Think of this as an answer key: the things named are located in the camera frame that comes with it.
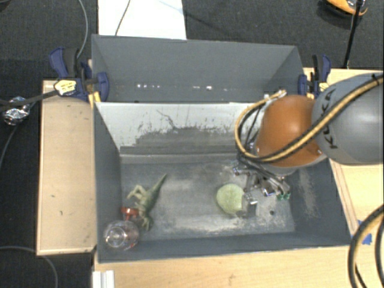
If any pale green ball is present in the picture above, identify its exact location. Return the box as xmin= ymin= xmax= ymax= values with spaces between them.
xmin=216 ymin=184 xmax=245 ymax=216

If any green toy dinosaur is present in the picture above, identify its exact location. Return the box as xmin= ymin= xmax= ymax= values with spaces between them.
xmin=125 ymin=173 xmax=168 ymax=231

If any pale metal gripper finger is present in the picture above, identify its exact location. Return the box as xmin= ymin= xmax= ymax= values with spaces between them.
xmin=241 ymin=191 xmax=253 ymax=212
xmin=237 ymin=200 xmax=259 ymax=218

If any clear glass with red foot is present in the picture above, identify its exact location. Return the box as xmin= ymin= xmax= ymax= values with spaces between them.
xmin=103 ymin=206 xmax=140 ymax=251

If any grey metal bin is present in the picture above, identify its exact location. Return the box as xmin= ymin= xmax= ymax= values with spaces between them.
xmin=91 ymin=34 xmax=352 ymax=263

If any pale wood board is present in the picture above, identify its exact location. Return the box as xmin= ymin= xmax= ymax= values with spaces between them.
xmin=35 ymin=79 xmax=97 ymax=256

